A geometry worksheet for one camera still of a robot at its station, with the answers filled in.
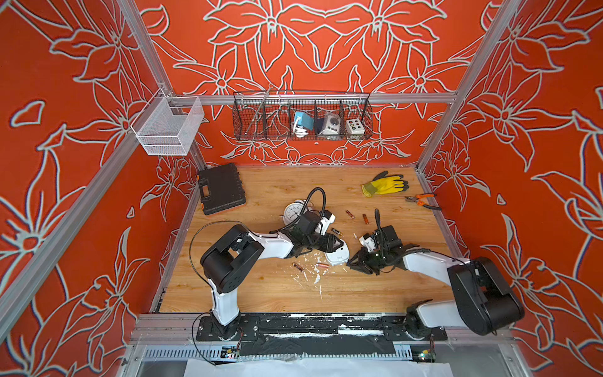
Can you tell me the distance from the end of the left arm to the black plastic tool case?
1.32 feet

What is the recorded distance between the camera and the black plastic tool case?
101 cm

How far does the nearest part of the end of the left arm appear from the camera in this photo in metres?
0.73

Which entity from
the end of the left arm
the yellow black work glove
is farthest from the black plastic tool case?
the yellow black work glove
